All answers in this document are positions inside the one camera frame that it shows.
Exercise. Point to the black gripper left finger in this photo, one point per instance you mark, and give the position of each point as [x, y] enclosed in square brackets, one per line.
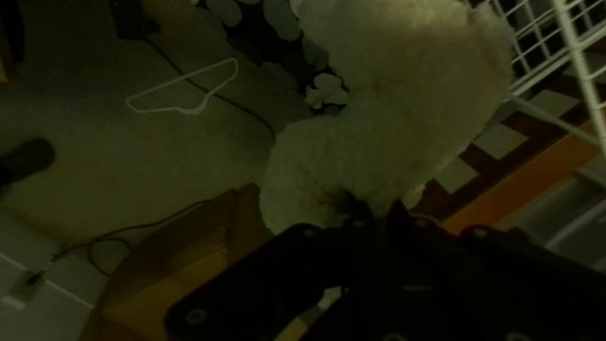
[356, 211]

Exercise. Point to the black shoe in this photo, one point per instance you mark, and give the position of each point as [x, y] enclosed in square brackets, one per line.
[24, 162]

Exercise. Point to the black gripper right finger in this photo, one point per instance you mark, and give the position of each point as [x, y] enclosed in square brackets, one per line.
[398, 213]

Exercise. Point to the orange wooden stand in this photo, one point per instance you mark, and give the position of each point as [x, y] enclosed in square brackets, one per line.
[523, 183]

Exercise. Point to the dark dotted bed blanket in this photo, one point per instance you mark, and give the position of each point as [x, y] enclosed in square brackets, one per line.
[271, 39]

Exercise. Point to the white fluffy plush toy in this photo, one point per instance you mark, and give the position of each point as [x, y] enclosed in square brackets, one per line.
[390, 115]

